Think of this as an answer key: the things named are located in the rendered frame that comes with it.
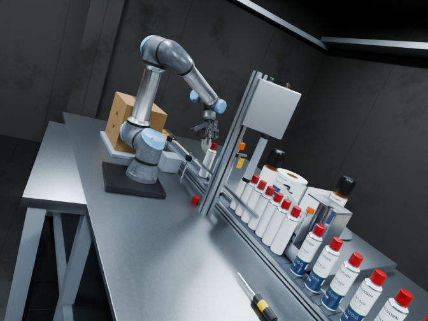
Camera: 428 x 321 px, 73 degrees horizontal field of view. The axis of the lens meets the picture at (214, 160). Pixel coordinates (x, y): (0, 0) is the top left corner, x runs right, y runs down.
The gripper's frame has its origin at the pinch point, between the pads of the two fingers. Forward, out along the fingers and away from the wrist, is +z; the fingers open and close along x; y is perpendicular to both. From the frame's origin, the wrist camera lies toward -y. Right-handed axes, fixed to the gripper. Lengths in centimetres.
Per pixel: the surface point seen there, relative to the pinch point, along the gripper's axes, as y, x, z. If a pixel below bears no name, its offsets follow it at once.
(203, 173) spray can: -1.9, -3.9, 13.4
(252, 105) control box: -18, -58, -9
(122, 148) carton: -39.6, 23.2, 1.9
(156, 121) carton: -25.2, 13.4, -14.6
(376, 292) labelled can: -2, -95, 52
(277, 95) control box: -12, -65, -13
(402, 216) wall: 248, -8, 30
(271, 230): -3, -56, 39
